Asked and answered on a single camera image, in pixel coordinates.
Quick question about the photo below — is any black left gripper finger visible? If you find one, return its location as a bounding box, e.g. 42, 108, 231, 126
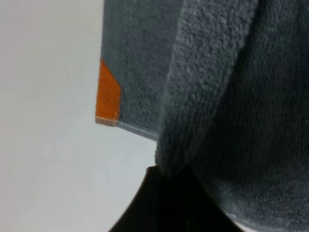
110, 166, 241, 232

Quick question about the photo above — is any grey towel with orange pattern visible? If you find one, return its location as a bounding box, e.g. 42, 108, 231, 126
95, 0, 309, 232

